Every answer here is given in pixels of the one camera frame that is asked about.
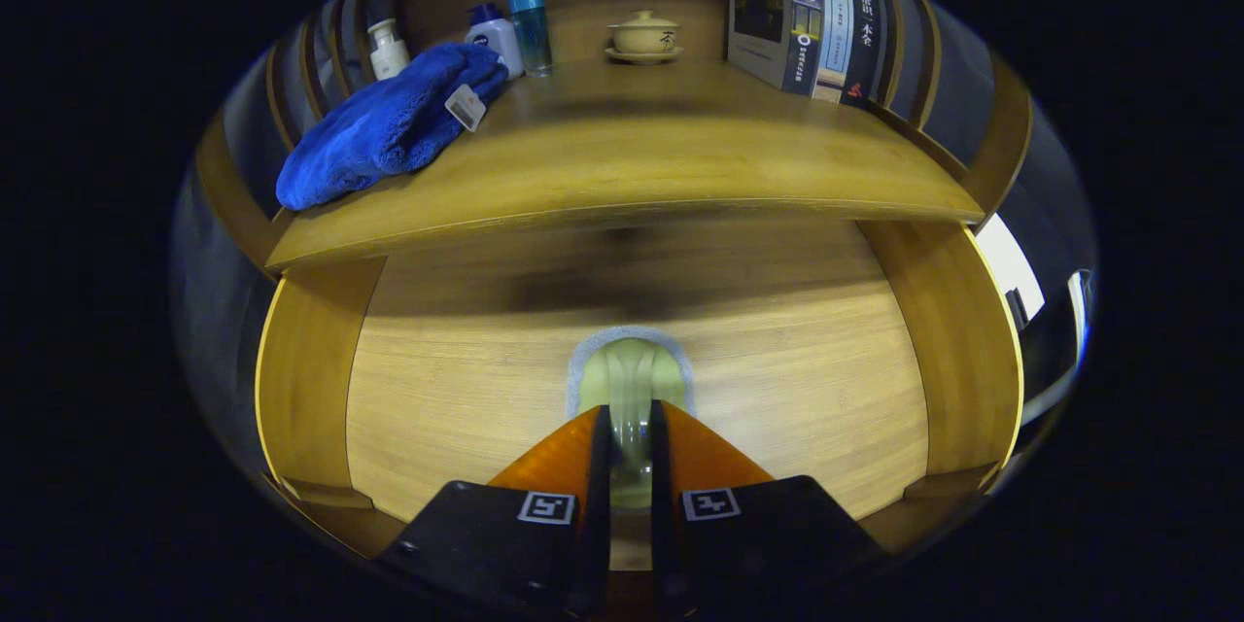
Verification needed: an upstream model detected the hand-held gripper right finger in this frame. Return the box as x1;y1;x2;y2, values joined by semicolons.
649;398;890;622

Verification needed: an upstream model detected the beige lidded tea cup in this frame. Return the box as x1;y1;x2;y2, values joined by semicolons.
605;10;684;65

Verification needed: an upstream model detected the black spine book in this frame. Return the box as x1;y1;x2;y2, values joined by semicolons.
841;0;890;110

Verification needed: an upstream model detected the blue spine book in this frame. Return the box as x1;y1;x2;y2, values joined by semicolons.
726;0;827;98

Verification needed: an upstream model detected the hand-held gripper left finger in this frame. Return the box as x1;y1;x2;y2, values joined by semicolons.
374;403;613;622

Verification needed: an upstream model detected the green brush with white base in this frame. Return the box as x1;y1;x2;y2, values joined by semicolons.
566;325;697;511

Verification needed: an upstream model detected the white pump bottle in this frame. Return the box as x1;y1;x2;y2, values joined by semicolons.
365;0;412;82

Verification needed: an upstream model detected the white bottle with blue cap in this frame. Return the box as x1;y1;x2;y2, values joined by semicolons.
464;3;526;81

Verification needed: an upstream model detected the blue towel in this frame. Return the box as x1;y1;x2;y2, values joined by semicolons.
275;42;510;212

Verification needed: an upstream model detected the wooden countertop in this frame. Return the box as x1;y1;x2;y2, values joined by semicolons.
264;58;987;273

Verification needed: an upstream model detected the teal bottle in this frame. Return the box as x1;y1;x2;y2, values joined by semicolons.
506;0;555;78

